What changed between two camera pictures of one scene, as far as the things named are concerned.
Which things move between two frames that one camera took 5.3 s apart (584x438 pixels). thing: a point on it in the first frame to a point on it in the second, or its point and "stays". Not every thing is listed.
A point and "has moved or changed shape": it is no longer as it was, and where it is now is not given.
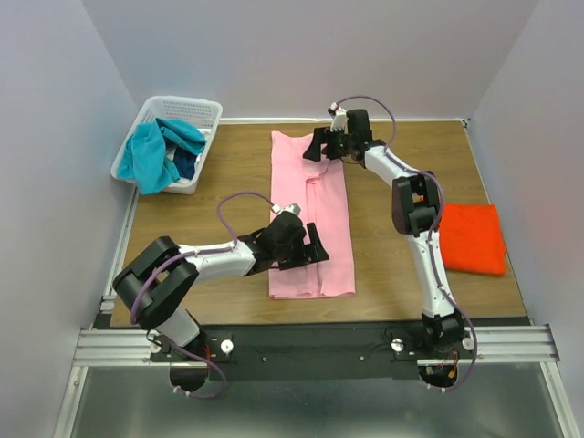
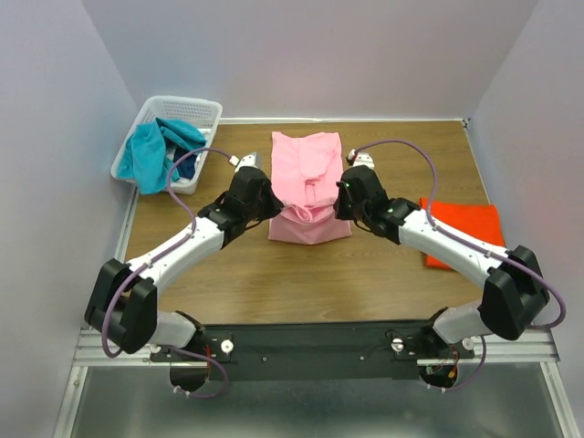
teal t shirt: x=145 y=157 stays
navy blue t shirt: x=184 y=162 stays
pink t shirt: x=316 y=192 has moved or changed shape
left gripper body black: x=293 y=255 to x=265 y=208
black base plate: x=309 y=352 stays
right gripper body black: x=337 y=146 to x=345 y=209
